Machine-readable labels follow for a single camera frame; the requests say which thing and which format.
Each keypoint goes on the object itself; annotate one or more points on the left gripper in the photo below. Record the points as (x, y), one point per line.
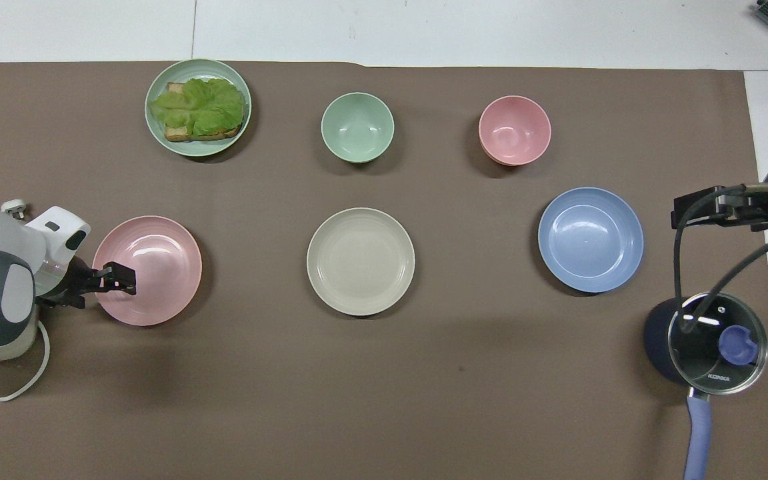
(74, 283)

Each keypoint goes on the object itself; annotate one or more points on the toast slice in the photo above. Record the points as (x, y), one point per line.
(180, 135)

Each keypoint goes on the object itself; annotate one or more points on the white plug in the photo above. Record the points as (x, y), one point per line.
(14, 208)

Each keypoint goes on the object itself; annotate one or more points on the pink bowl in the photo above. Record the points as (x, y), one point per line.
(514, 130)

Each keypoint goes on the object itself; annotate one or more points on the beige plate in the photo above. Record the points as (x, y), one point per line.
(360, 261)

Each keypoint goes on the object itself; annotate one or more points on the green bowl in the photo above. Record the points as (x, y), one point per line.
(357, 126)

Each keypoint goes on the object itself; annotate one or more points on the dark blue pot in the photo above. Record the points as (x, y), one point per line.
(656, 346)

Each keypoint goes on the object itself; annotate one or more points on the blue plate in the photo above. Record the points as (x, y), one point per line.
(590, 240)

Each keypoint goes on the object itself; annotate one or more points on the glass pot lid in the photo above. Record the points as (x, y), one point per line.
(717, 346)

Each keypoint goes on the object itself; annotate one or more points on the green lettuce leaf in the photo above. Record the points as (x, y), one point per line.
(200, 103)

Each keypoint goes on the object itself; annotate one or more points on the green plate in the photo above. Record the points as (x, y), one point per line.
(157, 140)

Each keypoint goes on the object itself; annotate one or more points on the pink plate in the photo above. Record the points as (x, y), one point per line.
(157, 273)

